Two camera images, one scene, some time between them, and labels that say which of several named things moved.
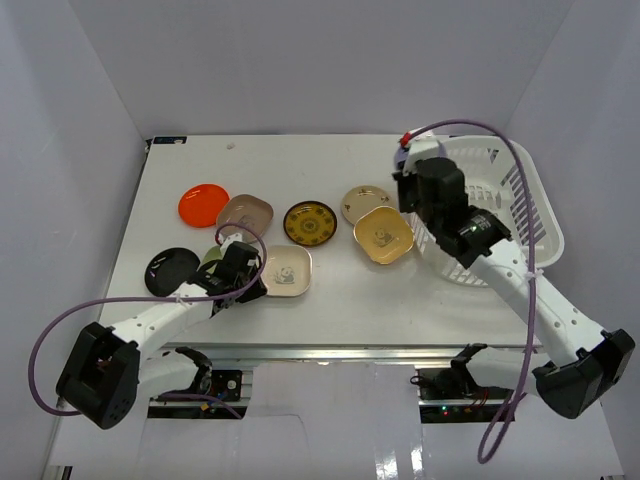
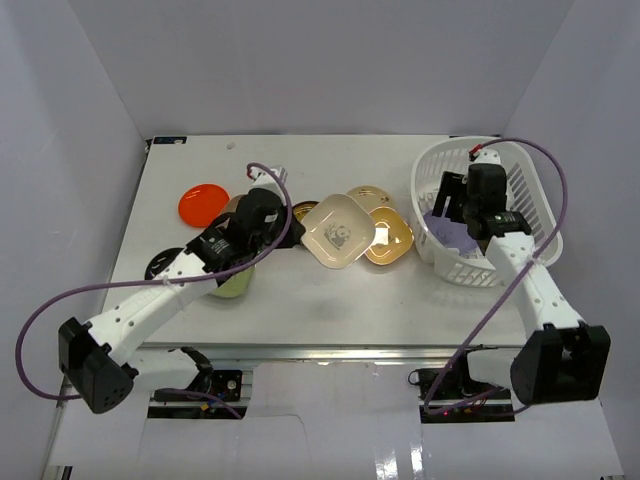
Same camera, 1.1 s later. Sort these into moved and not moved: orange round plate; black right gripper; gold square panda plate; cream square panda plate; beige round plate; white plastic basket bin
Moved: cream square panda plate; black right gripper
Not moved: gold square panda plate; beige round plate; orange round plate; white plastic basket bin
